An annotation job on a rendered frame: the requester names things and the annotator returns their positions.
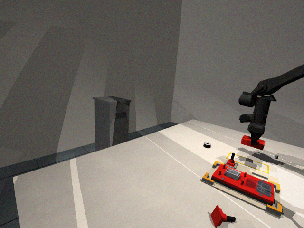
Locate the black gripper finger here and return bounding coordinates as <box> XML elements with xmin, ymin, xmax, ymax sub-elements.
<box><xmin>249</xmin><ymin>131</ymin><xmax>262</xmax><ymax>145</ymax></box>

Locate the black toy tyre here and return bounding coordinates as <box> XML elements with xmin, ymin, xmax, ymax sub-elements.
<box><xmin>203</xmin><ymin>142</ymin><xmax>211</xmax><ymax>148</ymax></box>

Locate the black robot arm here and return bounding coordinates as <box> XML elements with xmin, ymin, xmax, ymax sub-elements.
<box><xmin>238</xmin><ymin>64</ymin><xmax>304</xmax><ymax>123</ymax></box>

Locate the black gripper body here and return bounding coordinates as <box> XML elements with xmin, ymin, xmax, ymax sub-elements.
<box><xmin>247</xmin><ymin>109</ymin><xmax>268</xmax><ymax>134</ymax></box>

